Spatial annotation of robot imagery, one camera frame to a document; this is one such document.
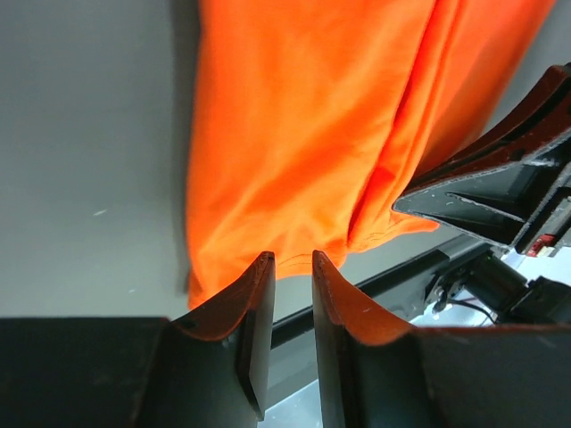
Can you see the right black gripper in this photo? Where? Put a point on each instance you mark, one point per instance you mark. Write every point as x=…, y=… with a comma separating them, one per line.
x=511, y=186

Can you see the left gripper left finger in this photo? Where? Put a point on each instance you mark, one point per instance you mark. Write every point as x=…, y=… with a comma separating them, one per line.
x=221, y=354

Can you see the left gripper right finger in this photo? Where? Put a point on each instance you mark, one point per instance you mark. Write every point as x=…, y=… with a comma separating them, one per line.
x=344, y=318

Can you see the orange t shirt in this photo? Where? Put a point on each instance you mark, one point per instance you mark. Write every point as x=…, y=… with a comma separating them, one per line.
x=311, y=117

